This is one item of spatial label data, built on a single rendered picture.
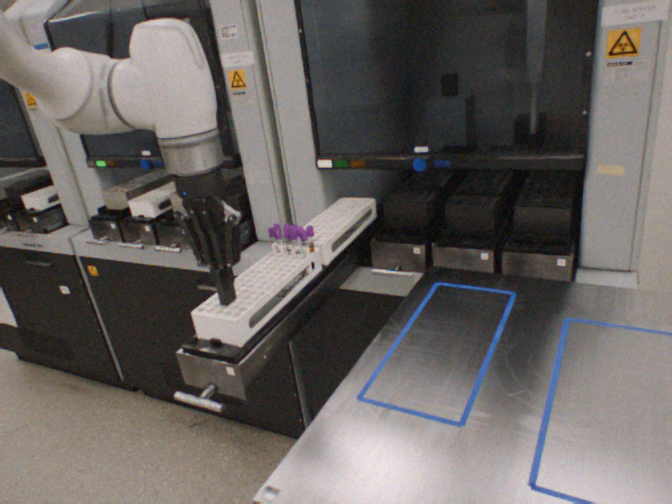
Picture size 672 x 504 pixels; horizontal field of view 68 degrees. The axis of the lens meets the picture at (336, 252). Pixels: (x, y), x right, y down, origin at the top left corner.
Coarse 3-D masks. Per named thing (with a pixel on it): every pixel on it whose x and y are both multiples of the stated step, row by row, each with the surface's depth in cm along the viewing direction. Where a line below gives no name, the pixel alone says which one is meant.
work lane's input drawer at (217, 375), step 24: (360, 240) 122; (336, 264) 111; (360, 264) 120; (312, 288) 102; (336, 288) 110; (288, 312) 95; (312, 312) 101; (264, 336) 88; (288, 336) 93; (192, 360) 85; (216, 360) 83; (240, 360) 82; (264, 360) 87; (192, 384) 88; (216, 384) 85; (240, 384) 82; (216, 408) 80
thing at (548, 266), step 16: (576, 208) 123; (576, 224) 115; (512, 240) 108; (512, 256) 106; (528, 256) 104; (544, 256) 103; (560, 256) 101; (512, 272) 107; (528, 272) 106; (544, 272) 104; (560, 272) 103
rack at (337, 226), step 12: (336, 204) 131; (348, 204) 129; (360, 204) 128; (372, 204) 129; (324, 216) 123; (336, 216) 123; (348, 216) 121; (360, 216) 123; (372, 216) 129; (324, 228) 115; (336, 228) 116; (348, 228) 117; (360, 228) 123; (324, 240) 110; (336, 240) 123; (348, 240) 118; (324, 252) 108; (336, 252) 112; (324, 264) 109
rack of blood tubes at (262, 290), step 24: (264, 264) 101; (288, 264) 100; (240, 288) 93; (264, 288) 92; (288, 288) 99; (192, 312) 86; (216, 312) 86; (240, 312) 84; (264, 312) 95; (216, 336) 85; (240, 336) 83
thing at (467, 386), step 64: (448, 320) 83; (512, 320) 80; (576, 320) 78; (640, 320) 76; (384, 384) 70; (448, 384) 68; (512, 384) 67; (576, 384) 65; (640, 384) 64; (320, 448) 61; (384, 448) 59; (448, 448) 58; (512, 448) 57; (576, 448) 56; (640, 448) 55
